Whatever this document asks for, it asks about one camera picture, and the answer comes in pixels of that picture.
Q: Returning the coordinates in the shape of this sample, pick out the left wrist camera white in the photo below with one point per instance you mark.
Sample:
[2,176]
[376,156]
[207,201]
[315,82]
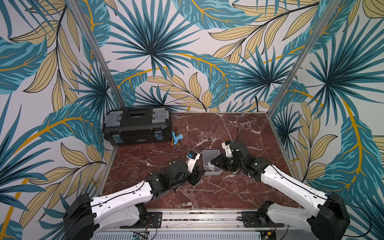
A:
[193,156]

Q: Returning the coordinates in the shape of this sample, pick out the black plastic toolbox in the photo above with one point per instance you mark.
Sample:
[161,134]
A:
[138,126]

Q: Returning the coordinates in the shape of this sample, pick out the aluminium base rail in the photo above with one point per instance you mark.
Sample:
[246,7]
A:
[208,224]

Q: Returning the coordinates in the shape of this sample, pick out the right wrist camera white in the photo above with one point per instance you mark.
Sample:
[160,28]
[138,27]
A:
[227,149]

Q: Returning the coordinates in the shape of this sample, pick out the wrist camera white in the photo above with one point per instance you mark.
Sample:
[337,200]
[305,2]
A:
[227,149]
[193,156]

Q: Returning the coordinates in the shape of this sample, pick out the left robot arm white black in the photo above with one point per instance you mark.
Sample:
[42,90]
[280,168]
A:
[88,216]

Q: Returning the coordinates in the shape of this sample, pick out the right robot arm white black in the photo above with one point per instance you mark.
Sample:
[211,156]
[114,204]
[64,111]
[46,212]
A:
[324,215]

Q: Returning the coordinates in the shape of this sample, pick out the blue toy figure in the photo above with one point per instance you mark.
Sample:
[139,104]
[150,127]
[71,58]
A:
[176,138]

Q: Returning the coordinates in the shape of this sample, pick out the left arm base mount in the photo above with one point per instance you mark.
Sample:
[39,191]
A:
[145,218]

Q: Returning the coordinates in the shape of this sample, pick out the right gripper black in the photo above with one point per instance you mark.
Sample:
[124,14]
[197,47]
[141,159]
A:
[225,162]

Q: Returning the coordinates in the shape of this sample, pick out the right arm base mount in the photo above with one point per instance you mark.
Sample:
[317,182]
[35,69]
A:
[259,218]

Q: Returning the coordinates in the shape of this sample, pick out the translucent plastic storage box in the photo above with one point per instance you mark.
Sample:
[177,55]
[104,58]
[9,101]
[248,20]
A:
[210,169]

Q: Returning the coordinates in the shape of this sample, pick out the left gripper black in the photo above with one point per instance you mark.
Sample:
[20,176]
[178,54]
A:
[196,176]

